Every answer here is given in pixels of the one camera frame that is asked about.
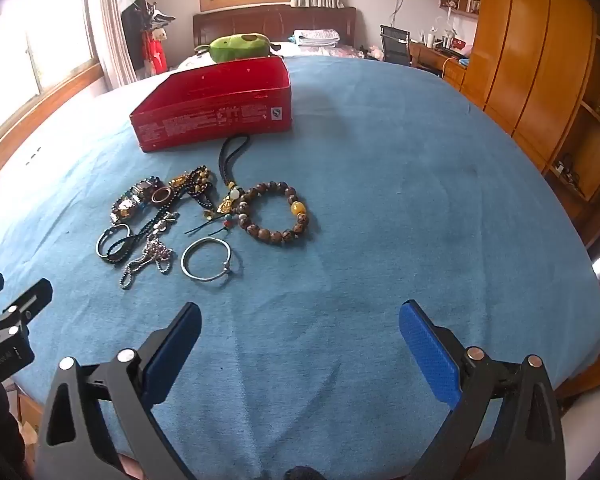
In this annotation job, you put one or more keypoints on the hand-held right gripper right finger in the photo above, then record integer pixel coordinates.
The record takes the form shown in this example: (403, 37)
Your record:
(430, 355)

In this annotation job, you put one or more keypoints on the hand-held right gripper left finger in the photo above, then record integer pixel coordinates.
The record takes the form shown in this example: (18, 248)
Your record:
(172, 350)

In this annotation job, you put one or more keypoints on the dark thin bangle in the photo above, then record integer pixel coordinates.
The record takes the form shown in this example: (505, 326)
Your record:
(98, 245)

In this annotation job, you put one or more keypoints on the silver bangle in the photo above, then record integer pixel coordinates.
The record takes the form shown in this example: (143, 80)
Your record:
(183, 262)

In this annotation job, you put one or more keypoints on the gold leaf pendant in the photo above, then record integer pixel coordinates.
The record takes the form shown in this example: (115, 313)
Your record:
(176, 181)

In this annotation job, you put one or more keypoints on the red box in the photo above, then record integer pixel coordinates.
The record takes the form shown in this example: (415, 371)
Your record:
(205, 125)

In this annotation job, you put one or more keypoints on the side window curtain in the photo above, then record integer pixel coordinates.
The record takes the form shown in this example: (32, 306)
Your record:
(115, 25)

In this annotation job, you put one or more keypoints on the coat rack with clothes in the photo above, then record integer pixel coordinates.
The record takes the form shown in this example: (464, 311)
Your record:
(147, 35)

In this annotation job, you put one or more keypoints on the wooden desk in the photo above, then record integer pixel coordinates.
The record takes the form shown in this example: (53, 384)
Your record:
(430, 60)

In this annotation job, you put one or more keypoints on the pink plush toy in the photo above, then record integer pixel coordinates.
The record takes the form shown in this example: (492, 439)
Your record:
(376, 51)

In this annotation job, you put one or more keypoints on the green avocado plush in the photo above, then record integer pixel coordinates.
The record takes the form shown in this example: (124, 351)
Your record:
(235, 47)

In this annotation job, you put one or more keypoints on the wooden wardrobe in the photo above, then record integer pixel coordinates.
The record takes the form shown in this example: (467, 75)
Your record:
(530, 60)

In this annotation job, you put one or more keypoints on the black office chair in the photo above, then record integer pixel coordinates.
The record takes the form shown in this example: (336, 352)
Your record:
(395, 45)

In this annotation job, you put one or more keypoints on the bed with floral sheet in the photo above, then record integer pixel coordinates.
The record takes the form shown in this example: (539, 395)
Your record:
(340, 52)

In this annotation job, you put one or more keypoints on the folded light blanket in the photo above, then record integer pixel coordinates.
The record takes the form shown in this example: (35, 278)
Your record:
(315, 36)

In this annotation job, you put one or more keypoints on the dark wooden headboard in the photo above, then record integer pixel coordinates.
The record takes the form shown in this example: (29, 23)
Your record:
(280, 20)

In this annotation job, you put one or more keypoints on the large wooden frame window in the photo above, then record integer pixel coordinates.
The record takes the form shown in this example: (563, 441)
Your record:
(45, 45)

